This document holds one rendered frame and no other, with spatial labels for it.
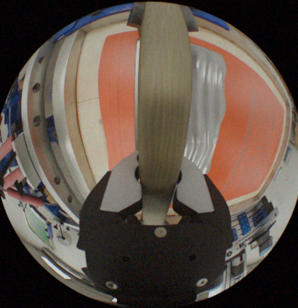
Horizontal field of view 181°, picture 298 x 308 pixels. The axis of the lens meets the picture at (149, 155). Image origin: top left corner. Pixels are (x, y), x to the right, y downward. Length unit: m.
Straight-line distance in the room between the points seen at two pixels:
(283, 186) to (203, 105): 3.73
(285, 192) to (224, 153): 3.65
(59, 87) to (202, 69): 0.22
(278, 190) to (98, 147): 3.94
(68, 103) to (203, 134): 0.23
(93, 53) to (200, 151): 0.26
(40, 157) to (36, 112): 0.08
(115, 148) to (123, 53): 0.17
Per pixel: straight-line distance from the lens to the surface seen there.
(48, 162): 0.24
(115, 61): 0.18
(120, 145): 0.19
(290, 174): 3.72
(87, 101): 0.19
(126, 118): 0.17
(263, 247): 1.04
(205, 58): 0.19
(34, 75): 0.24
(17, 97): 0.64
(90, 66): 0.20
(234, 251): 0.61
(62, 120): 0.19
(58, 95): 0.20
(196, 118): 0.17
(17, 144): 0.26
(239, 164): 0.29
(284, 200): 3.86
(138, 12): 0.16
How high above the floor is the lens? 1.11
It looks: 59 degrees down
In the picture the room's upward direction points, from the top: 175 degrees counter-clockwise
